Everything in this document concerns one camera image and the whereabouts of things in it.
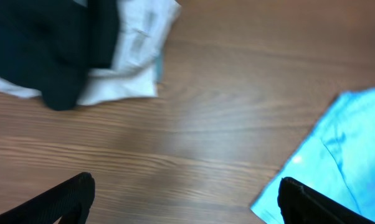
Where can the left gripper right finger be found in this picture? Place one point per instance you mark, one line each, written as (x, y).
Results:
(300, 204)

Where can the beige folded garment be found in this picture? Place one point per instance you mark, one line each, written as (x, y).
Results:
(144, 27)

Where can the light blue printed t-shirt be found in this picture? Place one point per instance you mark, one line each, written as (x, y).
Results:
(337, 159)

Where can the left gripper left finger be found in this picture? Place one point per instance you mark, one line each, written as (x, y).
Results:
(68, 202)

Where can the dark navy folded garment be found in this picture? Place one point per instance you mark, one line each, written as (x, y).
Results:
(48, 47)

